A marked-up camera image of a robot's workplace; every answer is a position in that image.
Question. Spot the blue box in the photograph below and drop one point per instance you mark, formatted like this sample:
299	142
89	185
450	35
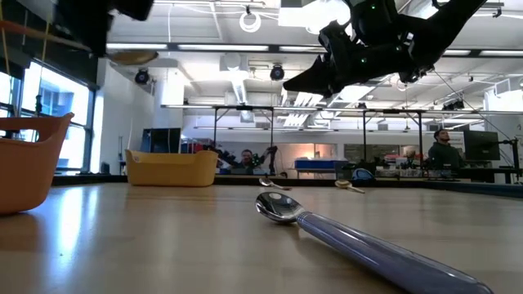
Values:
318	164

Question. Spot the long ceiling light strip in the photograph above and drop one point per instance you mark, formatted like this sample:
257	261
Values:
224	47
137	46
298	49

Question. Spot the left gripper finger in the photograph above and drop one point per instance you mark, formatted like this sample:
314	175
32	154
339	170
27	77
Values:
104	38
86	38

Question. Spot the orange plastic bin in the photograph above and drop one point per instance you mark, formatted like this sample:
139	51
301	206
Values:
24	175

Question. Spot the person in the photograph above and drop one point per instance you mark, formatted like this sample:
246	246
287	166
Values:
246	157
443	155

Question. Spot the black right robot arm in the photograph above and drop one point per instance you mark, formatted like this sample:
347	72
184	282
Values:
445	20

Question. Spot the black ceiling speaker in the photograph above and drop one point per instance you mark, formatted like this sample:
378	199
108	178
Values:
141	76
277	72

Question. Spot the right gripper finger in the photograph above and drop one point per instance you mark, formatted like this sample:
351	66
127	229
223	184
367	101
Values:
335	87
323	75

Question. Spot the gold spoon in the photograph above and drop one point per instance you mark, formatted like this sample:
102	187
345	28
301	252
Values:
135	58
342	184

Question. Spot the white ceiling light panel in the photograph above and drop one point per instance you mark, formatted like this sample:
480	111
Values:
302	16

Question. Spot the blue white ball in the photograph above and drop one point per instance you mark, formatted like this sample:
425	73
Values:
363	175

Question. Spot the black aluminium table frame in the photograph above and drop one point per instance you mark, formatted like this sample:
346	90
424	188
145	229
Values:
237	181

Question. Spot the yellow plastic bin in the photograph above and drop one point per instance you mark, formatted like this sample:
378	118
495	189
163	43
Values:
171	169

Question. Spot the large window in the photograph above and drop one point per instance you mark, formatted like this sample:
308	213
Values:
61	98

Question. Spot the black computer monitor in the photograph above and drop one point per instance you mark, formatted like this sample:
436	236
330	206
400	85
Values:
163	141
482	145

